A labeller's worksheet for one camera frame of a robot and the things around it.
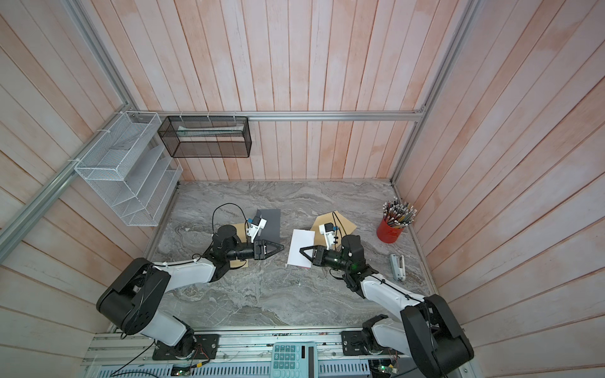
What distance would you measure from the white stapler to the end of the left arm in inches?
19.0

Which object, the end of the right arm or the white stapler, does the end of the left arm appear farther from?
the white stapler

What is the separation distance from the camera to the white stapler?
0.88 m

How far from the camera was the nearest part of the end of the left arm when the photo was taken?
27.1 inches
